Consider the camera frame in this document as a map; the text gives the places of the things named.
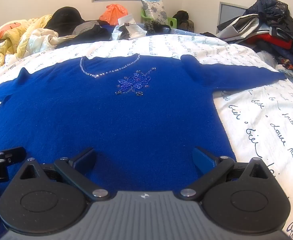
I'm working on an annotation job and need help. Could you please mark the yellow floral quilt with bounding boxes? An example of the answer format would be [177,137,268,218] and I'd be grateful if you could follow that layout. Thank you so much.
[0,14,53,74]

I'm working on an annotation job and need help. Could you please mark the dark patterned cloth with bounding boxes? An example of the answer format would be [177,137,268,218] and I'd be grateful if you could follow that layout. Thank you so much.
[275,44,293,90]

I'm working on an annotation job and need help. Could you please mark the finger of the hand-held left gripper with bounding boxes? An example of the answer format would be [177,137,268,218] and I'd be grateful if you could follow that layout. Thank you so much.
[0,147,27,166]

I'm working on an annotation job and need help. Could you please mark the orange plastic bag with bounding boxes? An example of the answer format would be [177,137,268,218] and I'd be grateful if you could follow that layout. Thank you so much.
[99,4,128,26]

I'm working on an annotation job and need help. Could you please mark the green plastic chair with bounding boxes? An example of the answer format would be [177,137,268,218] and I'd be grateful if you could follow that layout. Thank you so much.
[141,8,177,28]

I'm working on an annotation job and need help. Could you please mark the white script-print quilt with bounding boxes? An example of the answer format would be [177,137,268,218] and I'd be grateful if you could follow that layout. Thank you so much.
[0,31,293,240]

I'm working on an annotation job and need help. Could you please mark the blue beaded sweater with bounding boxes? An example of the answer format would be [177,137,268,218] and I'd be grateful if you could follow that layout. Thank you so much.
[0,53,287,240]

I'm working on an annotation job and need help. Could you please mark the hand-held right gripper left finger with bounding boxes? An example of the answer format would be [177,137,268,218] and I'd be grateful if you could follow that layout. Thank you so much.
[19,147,110,201]

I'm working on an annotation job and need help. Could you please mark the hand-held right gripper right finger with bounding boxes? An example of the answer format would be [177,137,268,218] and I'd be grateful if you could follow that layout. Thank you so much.
[179,147,274,201]

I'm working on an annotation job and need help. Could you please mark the dark brown bag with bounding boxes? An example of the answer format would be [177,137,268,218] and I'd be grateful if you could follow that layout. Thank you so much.
[173,10,195,32]

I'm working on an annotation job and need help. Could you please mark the white crumpled plastic bags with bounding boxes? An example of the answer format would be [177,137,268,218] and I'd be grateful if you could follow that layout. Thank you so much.
[111,15,147,41]

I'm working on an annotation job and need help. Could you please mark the red cloth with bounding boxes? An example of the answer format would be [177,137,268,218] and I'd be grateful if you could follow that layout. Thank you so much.
[245,33,293,51]

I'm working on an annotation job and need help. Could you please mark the black hat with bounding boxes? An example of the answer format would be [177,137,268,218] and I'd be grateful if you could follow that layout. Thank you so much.
[45,6,85,32]

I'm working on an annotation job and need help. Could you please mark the cream quilted blanket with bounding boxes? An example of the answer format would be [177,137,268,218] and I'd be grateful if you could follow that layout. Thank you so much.
[18,27,78,54]

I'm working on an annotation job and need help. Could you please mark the grey and white cloth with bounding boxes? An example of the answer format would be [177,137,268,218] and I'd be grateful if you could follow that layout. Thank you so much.
[216,14,263,43]

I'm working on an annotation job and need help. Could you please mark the dark blue jacket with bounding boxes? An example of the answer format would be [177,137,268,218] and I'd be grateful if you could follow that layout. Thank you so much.
[244,0,293,46]

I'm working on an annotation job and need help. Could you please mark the dark fluffy headband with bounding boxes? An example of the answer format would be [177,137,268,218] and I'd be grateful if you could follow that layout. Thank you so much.
[143,20,172,34]

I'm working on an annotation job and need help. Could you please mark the black cloth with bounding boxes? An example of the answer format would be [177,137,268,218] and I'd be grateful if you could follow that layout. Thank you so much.
[55,24,112,49]

